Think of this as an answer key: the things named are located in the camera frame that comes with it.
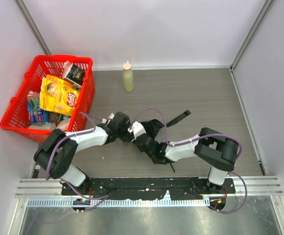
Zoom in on yellow Lays chip bag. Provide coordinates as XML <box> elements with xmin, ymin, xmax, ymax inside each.
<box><xmin>40</xmin><ymin>74</ymin><xmax>80</xmax><ymax>116</ymax></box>

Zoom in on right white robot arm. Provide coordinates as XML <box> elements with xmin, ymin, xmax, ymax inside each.
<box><xmin>129</xmin><ymin>125</ymin><xmax>242</xmax><ymax>190</ymax></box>

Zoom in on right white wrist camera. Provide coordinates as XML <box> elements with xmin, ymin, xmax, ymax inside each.
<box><xmin>128</xmin><ymin>121</ymin><xmax>146</xmax><ymax>140</ymax></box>

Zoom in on white plastic bag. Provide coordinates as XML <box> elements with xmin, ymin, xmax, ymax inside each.
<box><xmin>28</xmin><ymin>118</ymin><xmax>71</xmax><ymax>131</ymax></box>

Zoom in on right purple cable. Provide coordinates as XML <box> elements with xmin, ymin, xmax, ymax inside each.
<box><xmin>131</xmin><ymin>106</ymin><xmax>249</xmax><ymax>216</ymax></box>

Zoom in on purple cable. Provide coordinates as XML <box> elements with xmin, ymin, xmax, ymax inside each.
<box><xmin>45</xmin><ymin>112</ymin><xmax>111</xmax><ymax>216</ymax></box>
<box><xmin>131</xmin><ymin>106</ymin><xmax>249</xmax><ymax>216</ymax></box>

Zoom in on white slotted cable duct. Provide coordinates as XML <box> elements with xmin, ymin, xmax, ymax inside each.
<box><xmin>27</xmin><ymin>198</ymin><xmax>210</xmax><ymax>208</ymax></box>

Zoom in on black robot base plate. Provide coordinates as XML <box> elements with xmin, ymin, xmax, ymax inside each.
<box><xmin>60</xmin><ymin>177</ymin><xmax>236</xmax><ymax>201</ymax></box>

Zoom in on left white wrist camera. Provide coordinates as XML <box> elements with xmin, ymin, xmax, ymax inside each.
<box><xmin>102</xmin><ymin>113</ymin><xmax>114</xmax><ymax>123</ymax></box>

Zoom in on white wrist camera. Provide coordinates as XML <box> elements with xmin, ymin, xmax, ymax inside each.
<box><xmin>102</xmin><ymin>113</ymin><xmax>114</xmax><ymax>123</ymax></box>
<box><xmin>128</xmin><ymin>121</ymin><xmax>146</xmax><ymax>140</ymax></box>

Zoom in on red plastic shopping basket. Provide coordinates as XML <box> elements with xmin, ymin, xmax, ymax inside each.
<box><xmin>0</xmin><ymin>55</ymin><xmax>95</xmax><ymax>143</ymax></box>

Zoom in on black and white snack box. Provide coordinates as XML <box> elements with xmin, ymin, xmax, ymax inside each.
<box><xmin>62</xmin><ymin>63</ymin><xmax>86</xmax><ymax>89</ymax></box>

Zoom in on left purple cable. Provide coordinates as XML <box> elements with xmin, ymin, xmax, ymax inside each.
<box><xmin>45</xmin><ymin>112</ymin><xmax>111</xmax><ymax>216</ymax></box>

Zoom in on pale green squeeze bottle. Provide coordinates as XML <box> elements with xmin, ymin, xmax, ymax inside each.
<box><xmin>123</xmin><ymin>61</ymin><xmax>134</xmax><ymax>92</ymax></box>

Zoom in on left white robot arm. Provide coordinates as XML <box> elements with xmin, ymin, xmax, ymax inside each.
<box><xmin>33</xmin><ymin>112</ymin><xmax>130</xmax><ymax>194</ymax></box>

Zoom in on blue snack package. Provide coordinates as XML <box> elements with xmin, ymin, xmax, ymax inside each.
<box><xmin>27</xmin><ymin>99</ymin><xmax>49</xmax><ymax>124</ymax></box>

